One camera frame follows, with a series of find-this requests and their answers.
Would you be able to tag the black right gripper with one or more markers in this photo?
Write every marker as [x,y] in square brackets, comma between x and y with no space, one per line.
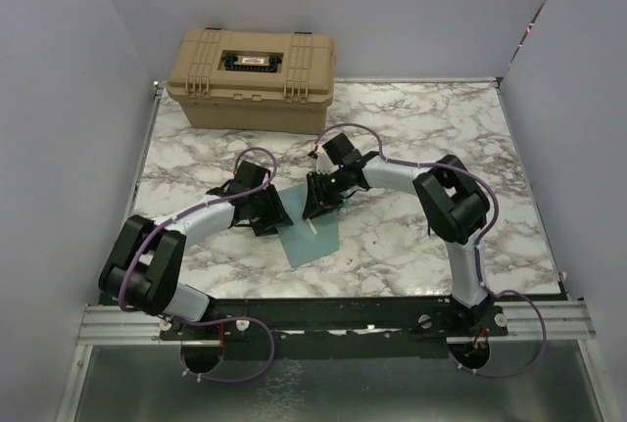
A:
[317,203]

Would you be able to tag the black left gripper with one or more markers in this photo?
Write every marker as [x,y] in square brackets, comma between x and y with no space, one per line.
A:
[275,216]

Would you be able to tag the cream paper letter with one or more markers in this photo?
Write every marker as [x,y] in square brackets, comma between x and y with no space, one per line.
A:
[311,226]

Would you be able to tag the teal envelope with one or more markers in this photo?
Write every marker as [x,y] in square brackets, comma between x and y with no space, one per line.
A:
[300,245]

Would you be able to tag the green white glue stick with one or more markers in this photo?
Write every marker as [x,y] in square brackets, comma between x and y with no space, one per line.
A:
[344,206]

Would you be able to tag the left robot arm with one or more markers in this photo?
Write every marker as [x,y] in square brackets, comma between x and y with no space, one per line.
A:
[143,268]

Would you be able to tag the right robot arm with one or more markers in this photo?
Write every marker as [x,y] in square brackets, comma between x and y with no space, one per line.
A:
[452,201]

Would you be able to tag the tan plastic toolbox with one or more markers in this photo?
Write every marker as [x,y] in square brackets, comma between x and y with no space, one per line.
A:
[282,82]

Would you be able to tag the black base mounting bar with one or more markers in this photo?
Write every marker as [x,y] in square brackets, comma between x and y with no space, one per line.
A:
[341,328]

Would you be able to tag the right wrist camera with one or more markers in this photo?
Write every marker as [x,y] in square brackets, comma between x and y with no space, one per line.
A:
[323,164]

